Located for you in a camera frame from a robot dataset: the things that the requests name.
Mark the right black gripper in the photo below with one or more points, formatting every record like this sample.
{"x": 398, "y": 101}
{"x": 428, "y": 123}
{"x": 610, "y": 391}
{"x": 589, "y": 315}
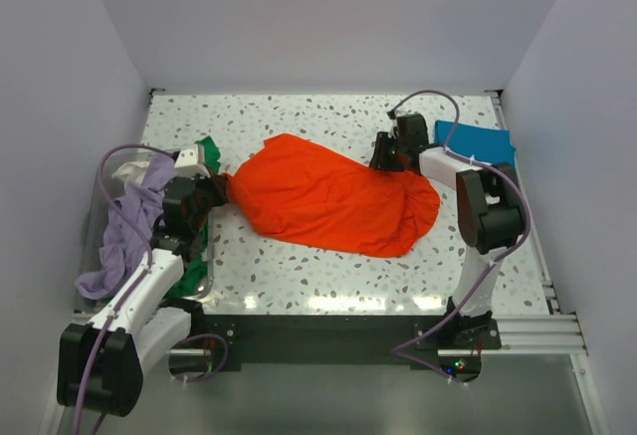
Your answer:
{"x": 379, "y": 159}

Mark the lavender t shirt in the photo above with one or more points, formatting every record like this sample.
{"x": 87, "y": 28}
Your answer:
{"x": 128, "y": 231}

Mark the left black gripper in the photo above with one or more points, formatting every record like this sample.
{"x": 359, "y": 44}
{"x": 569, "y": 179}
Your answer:
{"x": 217, "y": 184}

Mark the orange t shirt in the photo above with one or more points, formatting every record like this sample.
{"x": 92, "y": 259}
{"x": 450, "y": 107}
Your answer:
{"x": 300, "y": 192}

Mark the clear plastic bin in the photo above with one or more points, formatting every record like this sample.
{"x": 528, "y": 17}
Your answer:
{"x": 97, "y": 223}

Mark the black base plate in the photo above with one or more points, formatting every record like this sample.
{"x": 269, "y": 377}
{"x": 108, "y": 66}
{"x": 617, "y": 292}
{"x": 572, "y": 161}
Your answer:
{"x": 456, "y": 348}

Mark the green t shirt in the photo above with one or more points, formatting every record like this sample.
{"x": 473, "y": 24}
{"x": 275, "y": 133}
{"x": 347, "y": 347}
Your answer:
{"x": 190, "y": 247}

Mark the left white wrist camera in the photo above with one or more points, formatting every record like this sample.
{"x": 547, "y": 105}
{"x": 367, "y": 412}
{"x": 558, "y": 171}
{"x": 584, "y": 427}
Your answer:
{"x": 189, "y": 162}

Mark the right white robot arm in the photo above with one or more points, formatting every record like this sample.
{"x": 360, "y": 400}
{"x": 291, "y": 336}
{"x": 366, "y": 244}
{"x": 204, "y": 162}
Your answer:
{"x": 493, "y": 218}

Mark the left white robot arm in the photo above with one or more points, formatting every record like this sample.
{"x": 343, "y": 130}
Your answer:
{"x": 103, "y": 362}

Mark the folded blue t shirt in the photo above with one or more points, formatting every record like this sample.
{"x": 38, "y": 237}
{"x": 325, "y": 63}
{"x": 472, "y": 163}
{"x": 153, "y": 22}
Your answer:
{"x": 488, "y": 145}

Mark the white t shirt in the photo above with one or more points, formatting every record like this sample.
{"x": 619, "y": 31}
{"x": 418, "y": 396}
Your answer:
{"x": 131, "y": 173}

